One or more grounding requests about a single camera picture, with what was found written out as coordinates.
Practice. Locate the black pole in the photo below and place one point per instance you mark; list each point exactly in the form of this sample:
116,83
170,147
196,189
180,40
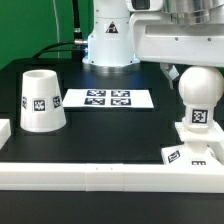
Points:
76,19

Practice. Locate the white lamp base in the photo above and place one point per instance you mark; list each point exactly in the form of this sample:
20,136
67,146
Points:
199,148

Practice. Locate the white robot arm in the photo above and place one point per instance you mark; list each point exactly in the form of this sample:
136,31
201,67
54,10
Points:
110,46

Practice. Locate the white lamp shade cone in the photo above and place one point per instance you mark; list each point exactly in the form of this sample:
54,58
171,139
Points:
41,102

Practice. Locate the white lamp bulb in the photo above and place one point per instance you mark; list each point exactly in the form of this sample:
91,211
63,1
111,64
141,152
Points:
200,89

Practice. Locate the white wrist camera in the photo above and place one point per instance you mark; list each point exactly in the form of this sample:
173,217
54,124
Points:
144,5

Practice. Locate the white fence wall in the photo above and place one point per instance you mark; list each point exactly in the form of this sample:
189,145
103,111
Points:
110,177
5,131

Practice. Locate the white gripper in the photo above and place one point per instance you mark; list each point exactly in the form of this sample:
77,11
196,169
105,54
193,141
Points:
157,39

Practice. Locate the white fence front wall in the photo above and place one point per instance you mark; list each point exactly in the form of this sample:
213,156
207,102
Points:
110,177

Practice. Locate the white marker card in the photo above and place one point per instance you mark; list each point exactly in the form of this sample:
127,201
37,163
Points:
108,98

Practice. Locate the white fence left wall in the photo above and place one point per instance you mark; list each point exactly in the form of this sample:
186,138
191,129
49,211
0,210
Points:
5,131

